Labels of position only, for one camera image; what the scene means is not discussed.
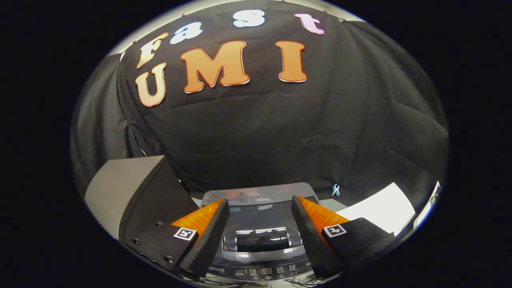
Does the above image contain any white cabinet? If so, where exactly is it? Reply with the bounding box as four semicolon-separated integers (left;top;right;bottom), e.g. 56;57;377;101
335;182;417;237

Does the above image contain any grey cabinet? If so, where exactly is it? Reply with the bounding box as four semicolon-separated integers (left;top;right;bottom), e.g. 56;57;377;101
84;155;201;241

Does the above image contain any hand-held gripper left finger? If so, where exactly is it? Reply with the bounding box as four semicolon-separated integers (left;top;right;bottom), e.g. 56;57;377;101
124;198;231;280

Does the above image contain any dark washing machine lid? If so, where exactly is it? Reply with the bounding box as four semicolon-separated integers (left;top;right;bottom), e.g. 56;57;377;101
201;182;320;261

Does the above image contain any grey washing machine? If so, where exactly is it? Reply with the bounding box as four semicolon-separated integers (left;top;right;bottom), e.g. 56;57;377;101
199;182;322;285

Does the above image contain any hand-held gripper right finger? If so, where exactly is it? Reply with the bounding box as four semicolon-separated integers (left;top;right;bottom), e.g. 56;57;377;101
291;196;395;280

